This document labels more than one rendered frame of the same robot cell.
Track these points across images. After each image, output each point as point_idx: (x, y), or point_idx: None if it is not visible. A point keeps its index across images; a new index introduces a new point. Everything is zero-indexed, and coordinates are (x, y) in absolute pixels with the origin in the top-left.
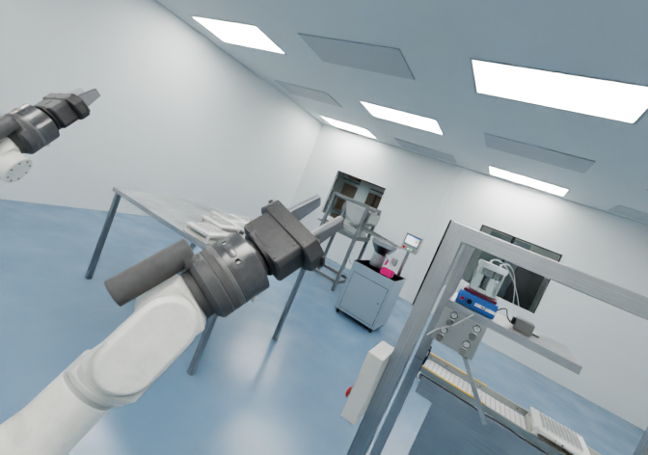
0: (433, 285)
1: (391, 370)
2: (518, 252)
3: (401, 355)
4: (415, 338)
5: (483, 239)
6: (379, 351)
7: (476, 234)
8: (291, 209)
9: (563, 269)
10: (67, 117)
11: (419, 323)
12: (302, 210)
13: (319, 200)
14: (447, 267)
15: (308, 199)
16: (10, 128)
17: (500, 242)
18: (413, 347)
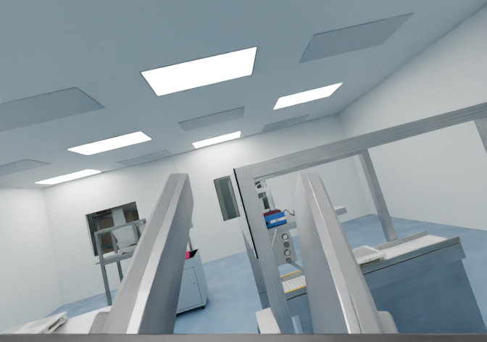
0: (260, 229)
1: (285, 329)
2: (293, 156)
3: (281, 308)
4: (280, 283)
5: (266, 165)
6: (267, 325)
7: (259, 165)
8: (133, 303)
9: (323, 148)
10: None
11: (274, 267)
12: (171, 261)
13: (189, 188)
14: (259, 206)
15: (156, 203)
16: None
17: (277, 159)
18: (284, 292)
